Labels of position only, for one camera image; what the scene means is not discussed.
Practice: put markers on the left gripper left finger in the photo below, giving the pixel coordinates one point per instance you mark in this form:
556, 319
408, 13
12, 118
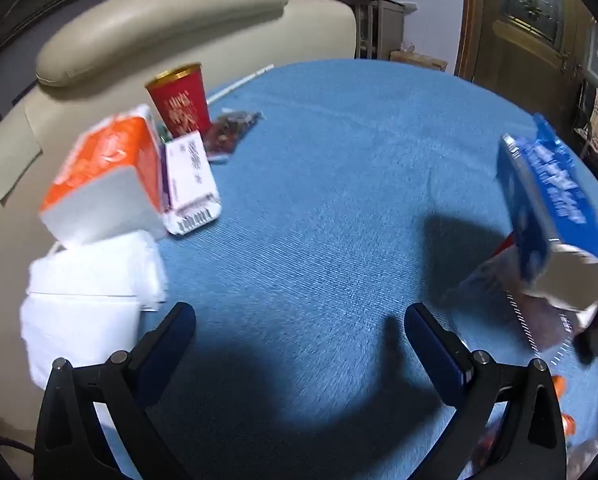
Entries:
70, 442

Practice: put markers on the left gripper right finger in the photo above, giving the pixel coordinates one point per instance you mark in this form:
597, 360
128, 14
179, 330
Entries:
529, 443

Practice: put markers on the clear plastic tray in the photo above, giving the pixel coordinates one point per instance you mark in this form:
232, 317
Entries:
524, 309

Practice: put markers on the red white medicine box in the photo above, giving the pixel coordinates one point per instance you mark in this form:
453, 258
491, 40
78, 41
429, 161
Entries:
567, 278

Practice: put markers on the blue toothpaste box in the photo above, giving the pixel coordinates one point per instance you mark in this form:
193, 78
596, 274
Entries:
554, 223

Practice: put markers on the white tissue pile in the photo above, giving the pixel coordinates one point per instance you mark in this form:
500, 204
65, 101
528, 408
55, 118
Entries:
84, 303

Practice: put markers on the orange white tissue pack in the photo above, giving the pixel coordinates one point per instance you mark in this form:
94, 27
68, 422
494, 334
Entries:
109, 184

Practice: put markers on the white purple medicine box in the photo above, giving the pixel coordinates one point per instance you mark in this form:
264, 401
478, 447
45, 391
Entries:
191, 195

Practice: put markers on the blue tablecloth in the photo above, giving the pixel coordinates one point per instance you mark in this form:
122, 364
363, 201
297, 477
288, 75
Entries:
366, 186

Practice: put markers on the dark red snack wrapper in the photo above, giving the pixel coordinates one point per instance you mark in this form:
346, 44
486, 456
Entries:
222, 138

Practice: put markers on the red paper cup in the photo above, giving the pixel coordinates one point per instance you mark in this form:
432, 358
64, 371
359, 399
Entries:
180, 100

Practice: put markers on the brown cardboard box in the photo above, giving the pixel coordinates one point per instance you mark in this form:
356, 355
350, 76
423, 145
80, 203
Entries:
417, 59

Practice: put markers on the wooden double door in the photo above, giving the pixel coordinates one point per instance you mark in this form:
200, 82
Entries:
530, 52

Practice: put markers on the white stick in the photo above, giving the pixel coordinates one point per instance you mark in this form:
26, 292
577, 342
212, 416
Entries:
238, 83

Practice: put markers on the beige leather sofa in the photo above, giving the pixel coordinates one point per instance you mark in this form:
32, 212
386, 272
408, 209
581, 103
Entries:
99, 64

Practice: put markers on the wooden radiator cabinet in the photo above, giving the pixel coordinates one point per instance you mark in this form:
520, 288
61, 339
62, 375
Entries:
380, 26

